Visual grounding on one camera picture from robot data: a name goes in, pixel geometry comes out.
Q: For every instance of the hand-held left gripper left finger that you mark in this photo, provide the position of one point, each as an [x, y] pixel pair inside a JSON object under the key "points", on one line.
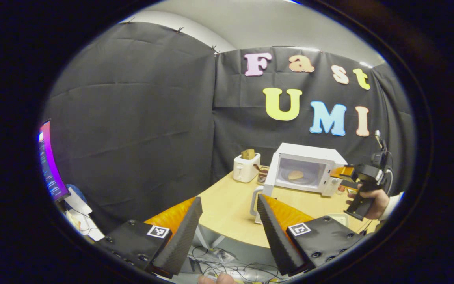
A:
{"points": [[181, 240]]}

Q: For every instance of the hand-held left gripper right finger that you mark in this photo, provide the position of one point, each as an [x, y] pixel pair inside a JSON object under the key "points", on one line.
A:
{"points": [[276, 240]]}

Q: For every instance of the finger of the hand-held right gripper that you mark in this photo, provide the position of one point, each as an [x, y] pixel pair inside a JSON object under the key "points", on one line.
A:
{"points": [[343, 172], [351, 183]]}

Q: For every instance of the white microwave oven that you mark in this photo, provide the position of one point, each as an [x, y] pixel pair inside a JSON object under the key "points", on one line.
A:
{"points": [[309, 152]]}

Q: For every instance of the round bread bun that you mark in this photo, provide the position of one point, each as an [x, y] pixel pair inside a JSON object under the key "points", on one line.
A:
{"points": [[295, 175]]}

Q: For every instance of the square cream plate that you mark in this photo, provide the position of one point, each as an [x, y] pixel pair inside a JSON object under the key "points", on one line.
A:
{"points": [[337, 220]]}

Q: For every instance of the white power strip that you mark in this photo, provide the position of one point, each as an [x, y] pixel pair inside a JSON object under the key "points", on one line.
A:
{"points": [[250, 276]]}

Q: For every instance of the white toaster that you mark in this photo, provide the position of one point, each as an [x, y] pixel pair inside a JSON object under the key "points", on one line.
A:
{"points": [[246, 169]]}

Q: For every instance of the brown bread slice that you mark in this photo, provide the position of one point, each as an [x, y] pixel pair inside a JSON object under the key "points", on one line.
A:
{"points": [[248, 154]]}

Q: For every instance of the white paper pile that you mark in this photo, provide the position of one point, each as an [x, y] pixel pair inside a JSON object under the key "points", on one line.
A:
{"points": [[85, 221]]}

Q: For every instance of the blue object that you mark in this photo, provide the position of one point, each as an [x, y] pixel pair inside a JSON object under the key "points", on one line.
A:
{"points": [[76, 191]]}

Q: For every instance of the black backdrop cloth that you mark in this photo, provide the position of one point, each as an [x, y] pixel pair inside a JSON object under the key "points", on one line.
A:
{"points": [[132, 118]]}

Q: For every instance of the computer monitor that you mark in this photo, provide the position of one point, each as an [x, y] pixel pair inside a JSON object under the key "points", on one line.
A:
{"points": [[49, 165]]}

